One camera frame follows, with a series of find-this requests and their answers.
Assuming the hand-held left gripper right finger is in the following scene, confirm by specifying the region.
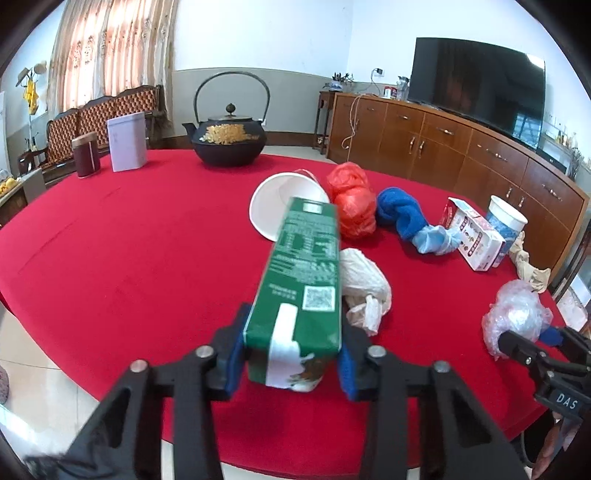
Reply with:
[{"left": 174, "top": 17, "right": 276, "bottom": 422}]
[{"left": 337, "top": 318, "right": 527, "bottom": 480}]

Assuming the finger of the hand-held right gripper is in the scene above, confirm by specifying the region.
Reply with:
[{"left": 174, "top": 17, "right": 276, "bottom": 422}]
[
  {"left": 498, "top": 330, "right": 555, "bottom": 376},
  {"left": 539, "top": 325, "right": 591, "bottom": 370}
]

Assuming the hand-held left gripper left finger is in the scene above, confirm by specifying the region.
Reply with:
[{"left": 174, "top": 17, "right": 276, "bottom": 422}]
[{"left": 28, "top": 302, "right": 252, "bottom": 480}]

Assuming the clear plastic wrap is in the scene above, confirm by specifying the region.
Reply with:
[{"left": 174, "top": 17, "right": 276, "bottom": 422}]
[{"left": 481, "top": 279, "right": 553, "bottom": 361}]

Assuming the white and red carton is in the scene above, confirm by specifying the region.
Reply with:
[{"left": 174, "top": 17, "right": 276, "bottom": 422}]
[{"left": 438, "top": 198, "right": 506, "bottom": 272}]

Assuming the green drink carton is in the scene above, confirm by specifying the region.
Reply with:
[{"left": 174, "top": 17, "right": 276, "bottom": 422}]
[{"left": 243, "top": 196, "right": 343, "bottom": 393}]

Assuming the wooden chair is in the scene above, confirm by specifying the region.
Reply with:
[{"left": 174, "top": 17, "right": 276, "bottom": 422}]
[{"left": 551, "top": 240, "right": 591, "bottom": 335}]

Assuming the crumpled brown paper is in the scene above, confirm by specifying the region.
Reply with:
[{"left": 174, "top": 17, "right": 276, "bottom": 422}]
[{"left": 508, "top": 231, "right": 551, "bottom": 294}]

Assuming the white plastic bag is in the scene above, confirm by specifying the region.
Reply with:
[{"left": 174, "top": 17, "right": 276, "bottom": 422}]
[{"left": 339, "top": 248, "right": 393, "bottom": 337}]

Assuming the blue and white paper cup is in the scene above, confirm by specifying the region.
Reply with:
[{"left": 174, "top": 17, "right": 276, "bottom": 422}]
[{"left": 486, "top": 195, "right": 528, "bottom": 268}]

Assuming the red tablecloth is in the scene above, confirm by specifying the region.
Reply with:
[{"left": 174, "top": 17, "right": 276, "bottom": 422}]
[{"left": 0, "top": 148, "right": 571, "bottom": 468}]

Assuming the blue cloth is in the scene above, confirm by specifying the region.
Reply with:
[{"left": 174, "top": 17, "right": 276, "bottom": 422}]
[{"left": 376, "top": 187, "right": 430, "bottom": 241}]

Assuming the red plastic bag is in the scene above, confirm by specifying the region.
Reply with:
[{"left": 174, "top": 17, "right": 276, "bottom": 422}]
[{"left": 327, "top": 162, "right": 378, "bottom": 240}]

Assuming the long wooden cabinet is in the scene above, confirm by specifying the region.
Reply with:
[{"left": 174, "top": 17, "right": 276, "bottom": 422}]
[{"left": 330, "top": 91, "right": 591, "bottom": 282}]

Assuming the black iron teapot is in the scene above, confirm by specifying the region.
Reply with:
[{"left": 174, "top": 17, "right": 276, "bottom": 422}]
[{"left": 181, "top": 71, "right": 271, "bottom": 168}]

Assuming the white tin box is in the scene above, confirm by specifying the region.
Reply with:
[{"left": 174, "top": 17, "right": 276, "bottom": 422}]
[{"left": 107, "top": 112, "right": 148, "bottom": 173}]

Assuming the dark red jar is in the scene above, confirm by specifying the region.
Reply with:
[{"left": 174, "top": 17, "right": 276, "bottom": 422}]
[{"left": 71, "top": 131, "right": 101, "bottom": 178}]

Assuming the black television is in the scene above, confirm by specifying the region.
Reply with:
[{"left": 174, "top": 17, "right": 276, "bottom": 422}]
[{"left": 407, "top": 37, "right": 546, "bottom": 151}]

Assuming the wooden sideboard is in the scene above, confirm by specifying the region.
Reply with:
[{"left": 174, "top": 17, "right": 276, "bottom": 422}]
[{"left": 0, "top": 168, "right": 47, "bottom": 228}]

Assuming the wooden sofa bench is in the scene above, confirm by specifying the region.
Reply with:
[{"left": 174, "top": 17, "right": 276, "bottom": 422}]
[{"left": 17, "top": 84, "right": 167, "bottom": 185}]

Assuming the potted plant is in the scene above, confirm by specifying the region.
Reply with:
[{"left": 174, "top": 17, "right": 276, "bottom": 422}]
[{"left": 323, "top": 71, "right": 355, "bottom": 94}]

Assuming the beige patterned curtain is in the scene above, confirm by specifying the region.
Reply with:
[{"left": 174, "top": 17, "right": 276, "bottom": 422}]
[{"left": 46, "top": 0, "right": 178, "bottom": 116}]

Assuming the coat stand with hats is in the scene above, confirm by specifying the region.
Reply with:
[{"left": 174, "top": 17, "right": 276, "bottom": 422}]
[{"left": 14, "top": 60, "right": 48, "bottom": 139}]

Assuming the hanging white cord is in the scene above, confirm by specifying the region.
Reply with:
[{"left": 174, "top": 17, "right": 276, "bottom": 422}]
[{"left": 342, "top": 95, "right": 362, "bottom": 151}]

